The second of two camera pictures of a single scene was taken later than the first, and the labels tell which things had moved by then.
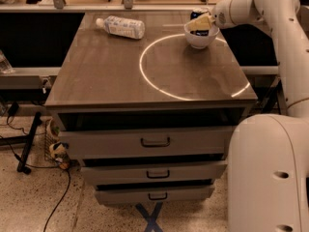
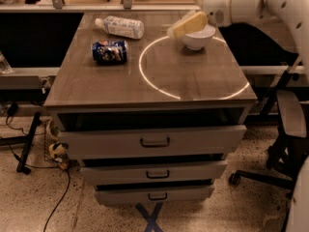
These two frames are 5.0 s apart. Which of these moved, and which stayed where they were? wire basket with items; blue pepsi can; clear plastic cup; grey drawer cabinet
Moved: blue pepsi can
Stayed: grey drawer cabinet; wire basket with items; clear plastic cup
